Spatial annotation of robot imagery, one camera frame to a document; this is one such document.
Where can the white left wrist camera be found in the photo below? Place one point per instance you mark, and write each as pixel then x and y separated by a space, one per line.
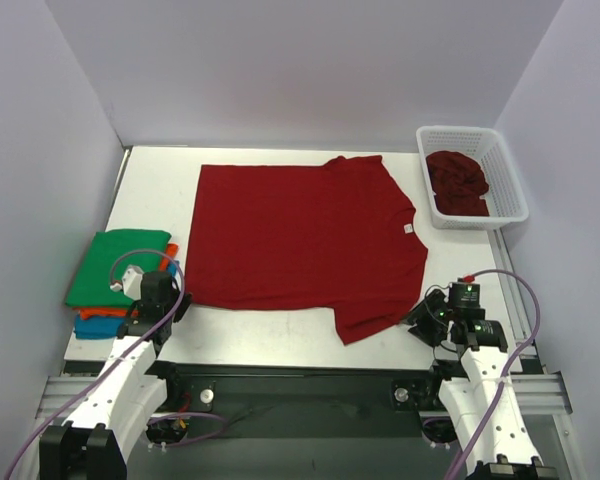
pixel 130 283

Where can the dark red crumpled shirt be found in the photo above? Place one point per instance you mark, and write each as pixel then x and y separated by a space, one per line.
pixel 458 183

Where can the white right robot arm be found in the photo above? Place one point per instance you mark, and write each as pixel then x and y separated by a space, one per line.
pixel 476 389

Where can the white plastic basket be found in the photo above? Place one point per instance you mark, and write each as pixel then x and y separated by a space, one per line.
pixel 505 198

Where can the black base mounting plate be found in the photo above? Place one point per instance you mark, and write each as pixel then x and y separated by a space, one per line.
pixel 242 402

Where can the blue folded t shirt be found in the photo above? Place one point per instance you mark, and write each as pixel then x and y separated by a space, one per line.
pixel 95 327

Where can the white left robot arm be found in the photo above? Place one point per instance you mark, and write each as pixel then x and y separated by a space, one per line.
pixel 96 439

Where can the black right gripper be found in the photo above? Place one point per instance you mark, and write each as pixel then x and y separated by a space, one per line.
pixel 425 318

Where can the orange folded t shirt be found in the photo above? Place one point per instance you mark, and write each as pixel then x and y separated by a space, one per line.
pixel 96 266

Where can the red t shirt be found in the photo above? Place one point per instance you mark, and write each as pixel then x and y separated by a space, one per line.
pixel 339 235

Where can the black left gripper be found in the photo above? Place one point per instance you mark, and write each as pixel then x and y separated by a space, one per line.
pixel 182 303

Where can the aluminium extrusion rail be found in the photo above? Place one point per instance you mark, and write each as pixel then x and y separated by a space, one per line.
pixel 544 394

